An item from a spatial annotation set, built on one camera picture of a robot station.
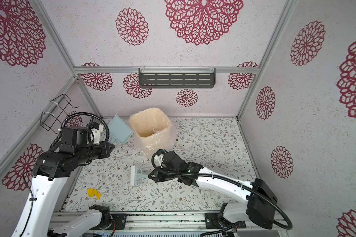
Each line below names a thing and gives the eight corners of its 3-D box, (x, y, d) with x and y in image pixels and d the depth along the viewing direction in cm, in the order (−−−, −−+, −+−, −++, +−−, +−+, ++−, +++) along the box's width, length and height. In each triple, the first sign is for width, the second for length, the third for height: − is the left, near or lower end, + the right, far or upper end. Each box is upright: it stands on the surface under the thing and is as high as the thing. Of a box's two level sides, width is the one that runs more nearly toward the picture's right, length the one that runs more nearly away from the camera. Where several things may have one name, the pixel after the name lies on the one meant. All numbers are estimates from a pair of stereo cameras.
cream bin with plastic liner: (149, 172, 93) (141, 149, 73) (135, 140, 109) (125, 115, 88) (178, 157, 100) (179, 133, 79) (161, 130, 115) (157, 104, 95)
